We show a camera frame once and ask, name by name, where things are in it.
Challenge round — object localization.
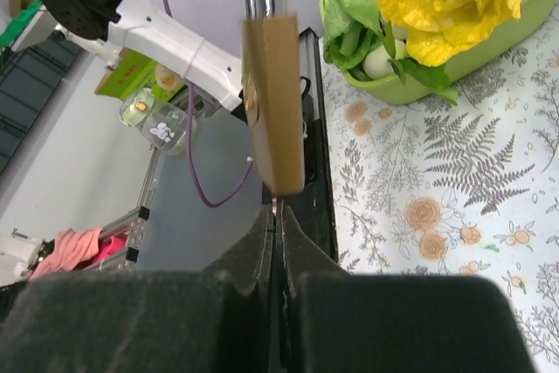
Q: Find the white radish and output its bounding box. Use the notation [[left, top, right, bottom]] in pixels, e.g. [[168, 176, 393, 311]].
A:
[[362, 45, 394, 80]]

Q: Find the green lettuce leaf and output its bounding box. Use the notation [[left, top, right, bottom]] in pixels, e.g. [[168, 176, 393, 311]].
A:
[[319, 0, 458, 105]]

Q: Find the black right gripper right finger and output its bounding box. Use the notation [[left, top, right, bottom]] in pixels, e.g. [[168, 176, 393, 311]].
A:
[[277, 207, 535, 372]]

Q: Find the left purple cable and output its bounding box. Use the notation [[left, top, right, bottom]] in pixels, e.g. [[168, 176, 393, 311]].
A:
[[150, 0, 255, 209]]

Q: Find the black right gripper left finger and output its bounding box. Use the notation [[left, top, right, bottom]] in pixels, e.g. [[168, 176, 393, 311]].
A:
[[1, 206, 274, 372]]

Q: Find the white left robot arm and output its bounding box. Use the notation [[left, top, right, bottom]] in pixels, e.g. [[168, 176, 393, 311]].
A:
[[40, 0, 242, 111]]

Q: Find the pink cloth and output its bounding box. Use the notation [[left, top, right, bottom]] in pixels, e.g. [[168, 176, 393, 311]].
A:
[[29, 228, 138, 280]]

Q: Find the aluminium frame rail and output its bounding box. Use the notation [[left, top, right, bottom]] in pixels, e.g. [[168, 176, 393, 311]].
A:
[[86, 97, 210, 273]]

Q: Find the green cardboard box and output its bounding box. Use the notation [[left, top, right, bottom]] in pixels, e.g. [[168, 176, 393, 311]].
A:
[[95, 49, 186, 102]]

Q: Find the clear bunny bottle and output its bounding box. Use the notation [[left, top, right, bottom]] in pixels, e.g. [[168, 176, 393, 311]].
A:
[[120, 88, 190, 155]]

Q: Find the green tray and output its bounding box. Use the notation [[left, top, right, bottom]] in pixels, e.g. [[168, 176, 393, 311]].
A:
[[342, 0, 556, 105]]

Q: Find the large brass padlock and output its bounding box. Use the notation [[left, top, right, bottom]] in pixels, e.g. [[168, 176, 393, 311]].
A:
[[240, 0, 305, 197]]

